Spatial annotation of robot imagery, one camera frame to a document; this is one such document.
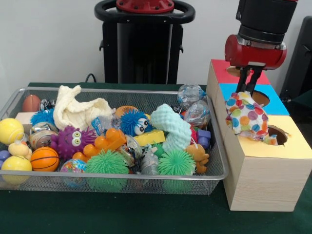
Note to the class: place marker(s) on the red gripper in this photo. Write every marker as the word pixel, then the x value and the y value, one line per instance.
pixel 253 54

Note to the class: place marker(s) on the small dotted cloth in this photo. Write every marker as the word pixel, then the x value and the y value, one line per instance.
pixel 247 116

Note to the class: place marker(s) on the white cloth with big dots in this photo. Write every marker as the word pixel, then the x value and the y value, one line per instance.
pixel 273 140

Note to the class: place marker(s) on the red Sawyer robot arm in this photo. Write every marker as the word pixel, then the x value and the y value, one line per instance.
pixel 265 19

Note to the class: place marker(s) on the wooden box with three holes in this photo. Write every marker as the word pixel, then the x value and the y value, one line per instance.
pixel 263 180

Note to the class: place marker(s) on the black monitor panel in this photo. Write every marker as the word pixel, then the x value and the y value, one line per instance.
pixel 301 63

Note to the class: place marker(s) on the mint green foam cloth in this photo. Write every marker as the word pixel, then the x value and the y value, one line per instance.
pixel 173 129

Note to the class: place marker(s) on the green spiky ball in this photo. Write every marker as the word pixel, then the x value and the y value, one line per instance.
pixel 176 163
pixel 107 163

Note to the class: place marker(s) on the blue spiky ball with eyes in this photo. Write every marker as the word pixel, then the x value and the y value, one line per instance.
pixel 131 122

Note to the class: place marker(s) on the orange plastic toy block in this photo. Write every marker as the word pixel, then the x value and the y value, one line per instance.
pixel 105 141

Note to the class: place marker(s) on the dark green table cloth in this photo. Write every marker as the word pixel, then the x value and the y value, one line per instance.
pixel 146 214

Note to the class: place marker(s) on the cream knitted cloth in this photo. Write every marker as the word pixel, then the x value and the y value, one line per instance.
pixel 78 109

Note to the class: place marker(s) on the purple furry monster toy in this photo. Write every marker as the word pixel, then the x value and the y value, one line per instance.
pixel 70 141

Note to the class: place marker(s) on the orange toy basketball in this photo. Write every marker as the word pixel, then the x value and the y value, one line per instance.
pixel 45 158

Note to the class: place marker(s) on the yellow ball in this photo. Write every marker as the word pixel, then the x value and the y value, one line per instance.
pixel 10 130
pixel 17 163

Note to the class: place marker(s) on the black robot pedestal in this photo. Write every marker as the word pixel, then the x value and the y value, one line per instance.
pixel 141 48

